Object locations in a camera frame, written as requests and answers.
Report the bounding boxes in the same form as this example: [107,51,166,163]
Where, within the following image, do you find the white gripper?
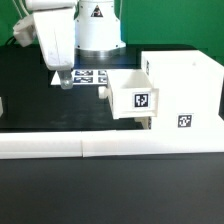
[33,7,75,89]

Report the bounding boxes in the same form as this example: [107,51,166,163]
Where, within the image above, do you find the white drawer tray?
[98,69,159,119]
[134,117,151,130]

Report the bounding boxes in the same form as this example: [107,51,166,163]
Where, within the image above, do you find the white front drawer tray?
[134,117,151,130]

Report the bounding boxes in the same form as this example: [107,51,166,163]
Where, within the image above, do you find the white drawer cabinet box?
[141,50,224,131]

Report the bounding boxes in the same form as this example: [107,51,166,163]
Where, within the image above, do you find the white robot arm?
[13,0,126,89]

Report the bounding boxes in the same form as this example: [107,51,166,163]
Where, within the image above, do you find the marker tag sheet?
[51,69,107,86]

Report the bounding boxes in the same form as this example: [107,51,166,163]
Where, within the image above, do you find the white front rail right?
[82,129,224,157]

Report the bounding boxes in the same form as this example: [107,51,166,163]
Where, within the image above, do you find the thin white cable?
[11,0,31,21]

